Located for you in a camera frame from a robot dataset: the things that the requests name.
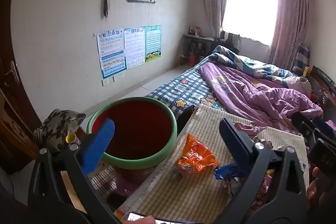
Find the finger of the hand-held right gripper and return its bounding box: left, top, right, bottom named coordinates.
left=291, top=112, right=319, bottom=141

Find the blue white patchwork quilt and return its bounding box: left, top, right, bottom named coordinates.
left=209, top=45, right=297, bottom=83

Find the floral leaf cushion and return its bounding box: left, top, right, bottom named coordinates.
left=34, top=109, right=87, bottom=153

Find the orange snack wrapper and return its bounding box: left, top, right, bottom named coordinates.
left=177, top=134, right=219, bottom=178

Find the pink red printed wrapper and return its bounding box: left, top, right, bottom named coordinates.
left=223, top=169, right=276, bottom=211

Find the person's right hand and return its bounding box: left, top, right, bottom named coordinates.
left=307, top=166, right=321, bottom=201

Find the blue checked bag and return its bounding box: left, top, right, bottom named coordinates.
left=293, top=43, right=311, bottom=72

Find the blue plaid bed sheet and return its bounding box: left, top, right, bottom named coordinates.
left=146, top=56, right=226, bottom=114

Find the blue chart wall poster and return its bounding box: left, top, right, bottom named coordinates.
left=97, top=28, right=127, bottom=79

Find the pink foil wrapper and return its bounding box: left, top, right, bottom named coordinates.
left=234, top=121, right=268, bottom=136

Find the smartphone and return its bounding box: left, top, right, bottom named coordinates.
left=125, top=211, right=205, bottom=224

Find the white chart wall poster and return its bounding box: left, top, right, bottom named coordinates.
left=124, top=27, right=146, bottom=68

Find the red bin with green rim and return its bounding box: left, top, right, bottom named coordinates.
left=87, top=97, right=178, bottom=180

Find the pink patterned curtain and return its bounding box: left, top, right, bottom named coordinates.
left=268, top=0, right=309, bottom=72
left=199, top=0, right=229, bottom=38

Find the dark wooden headboard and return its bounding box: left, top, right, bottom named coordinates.
left=306, top=65, right=336, bottom=109

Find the person's left hand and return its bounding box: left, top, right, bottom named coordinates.
left=134, top=216, right=156, bottom=224

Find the dark small desk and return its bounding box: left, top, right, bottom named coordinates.
left=182, top=34, right=216, bottom=67

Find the teal number wall poster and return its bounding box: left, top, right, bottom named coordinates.
left=144, top=25, right=162, bottom=63

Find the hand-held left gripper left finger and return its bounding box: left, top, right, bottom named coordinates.
left=26, top=118, right=124, bottom=224

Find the purple quilt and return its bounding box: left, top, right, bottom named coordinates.
left=199, top=63, right=323, bottom=132

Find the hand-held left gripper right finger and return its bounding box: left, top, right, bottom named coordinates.
left=210, top=118, right=308, bottom=224

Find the beige striped woven mat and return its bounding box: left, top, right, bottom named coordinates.
left=123, top=103, right=310, bottom=219

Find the crumpled silver wrapper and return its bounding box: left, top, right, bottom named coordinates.
left=255, top=136, right=286, bottom=151

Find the metal door handle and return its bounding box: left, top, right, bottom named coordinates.
left=5, top=61, right=20, bottom=84

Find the blue crumpled wrapper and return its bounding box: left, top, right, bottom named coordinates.
left=214, top=162, right=244, bottom=180

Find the bright window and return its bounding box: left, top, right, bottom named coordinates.
left=222, top=0, right=279, bottom=46

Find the purple cup yellow inside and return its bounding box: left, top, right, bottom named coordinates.
left=66, top=133, right=80, bottom=146

